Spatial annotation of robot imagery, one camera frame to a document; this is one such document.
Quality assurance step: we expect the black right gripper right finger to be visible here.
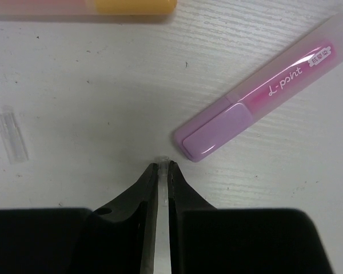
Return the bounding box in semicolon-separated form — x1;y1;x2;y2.
167;161;215;274

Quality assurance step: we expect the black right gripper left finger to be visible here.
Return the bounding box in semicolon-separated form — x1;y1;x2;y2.
94;163;158;273

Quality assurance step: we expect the small clear plastic tube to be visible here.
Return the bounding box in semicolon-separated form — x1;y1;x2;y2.
0;106;29;164

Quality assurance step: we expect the pink purple highlighter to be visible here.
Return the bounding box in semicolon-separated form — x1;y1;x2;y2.
174;11;343;162

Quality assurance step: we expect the orange yellow highlighter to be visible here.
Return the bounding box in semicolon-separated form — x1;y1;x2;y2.
0;0;178;21

